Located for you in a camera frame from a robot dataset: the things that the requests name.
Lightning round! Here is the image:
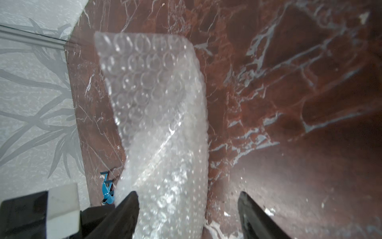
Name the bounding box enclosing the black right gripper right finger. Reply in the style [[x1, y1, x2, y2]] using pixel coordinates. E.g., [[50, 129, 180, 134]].
[[238, 191, 291, 239]]

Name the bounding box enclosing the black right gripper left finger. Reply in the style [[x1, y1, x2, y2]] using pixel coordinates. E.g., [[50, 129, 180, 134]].
[[83, 191, 139, 239]]

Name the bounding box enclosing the clear bubble wrap sheet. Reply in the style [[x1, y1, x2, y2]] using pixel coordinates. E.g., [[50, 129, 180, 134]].
[[94, 32, 209, 239]]

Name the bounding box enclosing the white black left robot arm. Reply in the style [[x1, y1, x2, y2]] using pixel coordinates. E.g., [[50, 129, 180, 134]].
[[1, 183, 115, 239]]

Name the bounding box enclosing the blue garden fork wooden handle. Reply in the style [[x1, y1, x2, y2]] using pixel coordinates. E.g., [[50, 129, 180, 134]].
[[100, 171, 114, 206]]

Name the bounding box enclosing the aluminium frame post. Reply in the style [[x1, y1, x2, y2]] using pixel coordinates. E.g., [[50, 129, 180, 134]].
[[1, 25, 66, 50]]

